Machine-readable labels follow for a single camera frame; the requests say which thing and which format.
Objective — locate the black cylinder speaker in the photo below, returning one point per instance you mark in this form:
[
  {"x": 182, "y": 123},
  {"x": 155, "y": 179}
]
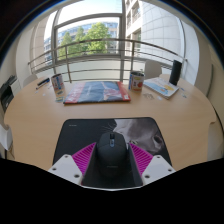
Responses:
[{"x": 175, "y": 72}]

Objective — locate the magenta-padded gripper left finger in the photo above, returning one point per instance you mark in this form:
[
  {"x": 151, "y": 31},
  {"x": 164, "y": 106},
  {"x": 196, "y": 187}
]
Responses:
[{"x": 81, "y": 160}]

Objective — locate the red-edged magazine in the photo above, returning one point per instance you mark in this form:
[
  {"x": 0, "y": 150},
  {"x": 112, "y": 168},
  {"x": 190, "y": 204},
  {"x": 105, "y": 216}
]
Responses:
[{"x": 95, "y": 92}]

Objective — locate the white and blue booklet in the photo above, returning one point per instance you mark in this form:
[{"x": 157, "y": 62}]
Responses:
[{"x": 161, "y": 87}]

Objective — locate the dark blue stapler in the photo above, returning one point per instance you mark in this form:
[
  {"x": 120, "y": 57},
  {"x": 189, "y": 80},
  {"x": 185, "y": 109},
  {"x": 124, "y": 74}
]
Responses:
[{"x": 42, "y": 83}]

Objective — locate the metal balcony railing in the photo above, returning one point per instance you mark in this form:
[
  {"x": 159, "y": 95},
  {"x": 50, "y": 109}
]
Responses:
[{"x": 100, "y": 40}]

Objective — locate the black cat-print mouse pad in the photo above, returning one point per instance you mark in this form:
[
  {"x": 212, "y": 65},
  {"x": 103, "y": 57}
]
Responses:
[{"x": 80, "y": 133}]

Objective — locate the green tree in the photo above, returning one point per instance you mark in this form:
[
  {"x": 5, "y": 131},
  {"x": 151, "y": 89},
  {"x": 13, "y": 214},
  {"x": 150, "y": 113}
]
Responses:
[{"x": 93, "y": 36}]

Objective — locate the printed white cup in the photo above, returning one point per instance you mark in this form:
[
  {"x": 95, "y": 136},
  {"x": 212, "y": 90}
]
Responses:
[
  {"x": 58, "y": 85},
  {"x": 136, "y": 81}
]

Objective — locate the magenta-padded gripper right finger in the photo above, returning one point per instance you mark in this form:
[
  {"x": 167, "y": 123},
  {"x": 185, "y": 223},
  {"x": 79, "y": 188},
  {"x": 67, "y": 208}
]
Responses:
[{"x": 144, "y": 160}]

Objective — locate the black computer mouse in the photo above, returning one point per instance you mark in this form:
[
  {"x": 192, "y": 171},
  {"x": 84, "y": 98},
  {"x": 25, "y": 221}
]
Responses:
[{"x": 111, "y": 155}]

